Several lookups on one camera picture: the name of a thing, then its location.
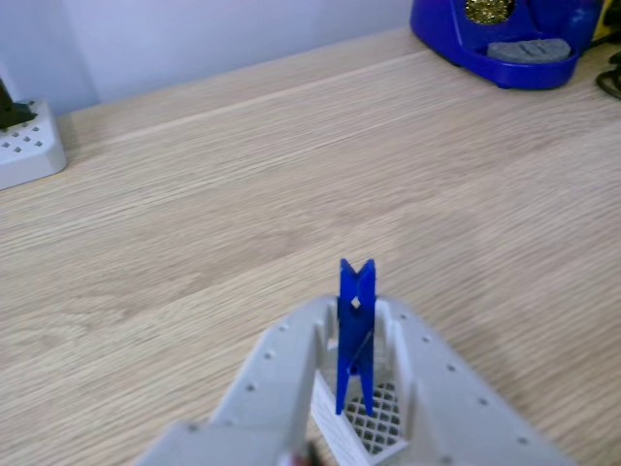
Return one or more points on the yellow object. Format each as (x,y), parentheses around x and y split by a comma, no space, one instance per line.
(609,19)

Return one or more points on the small white mesh crate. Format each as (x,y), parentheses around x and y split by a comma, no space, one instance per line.
(381,422)

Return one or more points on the blue clothes peg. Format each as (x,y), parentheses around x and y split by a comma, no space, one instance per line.
(356,330)

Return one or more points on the blue soldering iron stand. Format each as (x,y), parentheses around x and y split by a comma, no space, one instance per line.
(451,34)

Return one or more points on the grey cleaning sponge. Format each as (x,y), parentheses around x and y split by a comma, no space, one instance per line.
(529,51)

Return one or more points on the white perforated base plate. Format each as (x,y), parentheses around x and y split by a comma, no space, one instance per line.
(26,155)

